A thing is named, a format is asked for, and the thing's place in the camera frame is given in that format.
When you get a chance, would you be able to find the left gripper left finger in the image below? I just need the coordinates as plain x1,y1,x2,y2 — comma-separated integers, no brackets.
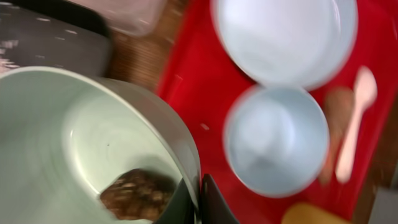
154,179,195,224

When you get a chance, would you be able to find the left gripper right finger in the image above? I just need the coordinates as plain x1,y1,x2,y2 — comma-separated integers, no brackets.
200,174,239,224

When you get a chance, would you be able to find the light blue bowl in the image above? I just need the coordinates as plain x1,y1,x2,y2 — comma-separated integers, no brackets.
223,86,330,198

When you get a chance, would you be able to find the mint green bowl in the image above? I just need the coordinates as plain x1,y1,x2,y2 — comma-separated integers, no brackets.
1,67,201,224

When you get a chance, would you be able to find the brown food scrap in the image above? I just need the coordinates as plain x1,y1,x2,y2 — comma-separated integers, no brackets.
99,169,177,222

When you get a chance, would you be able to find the yellow plastic cup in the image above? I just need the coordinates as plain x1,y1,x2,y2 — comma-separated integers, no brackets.
281,202,351,224

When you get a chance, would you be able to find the red serving tray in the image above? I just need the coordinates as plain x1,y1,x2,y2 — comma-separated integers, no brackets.
157,1,397,223

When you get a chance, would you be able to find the brown carrot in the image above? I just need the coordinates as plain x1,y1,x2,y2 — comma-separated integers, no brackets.
318,86,354,185

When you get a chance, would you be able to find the light blue plate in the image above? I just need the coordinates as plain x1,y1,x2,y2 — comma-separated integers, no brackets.
210,0,358,90

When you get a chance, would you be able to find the white plastic spoon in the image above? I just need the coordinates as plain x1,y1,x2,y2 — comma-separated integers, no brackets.
335,66,377,184

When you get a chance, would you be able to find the clear plastic bin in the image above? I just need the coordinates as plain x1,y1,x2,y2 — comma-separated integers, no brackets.
69,0,167,36

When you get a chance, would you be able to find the black plastic bin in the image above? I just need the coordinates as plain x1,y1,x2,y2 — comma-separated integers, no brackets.
1,0,113,77

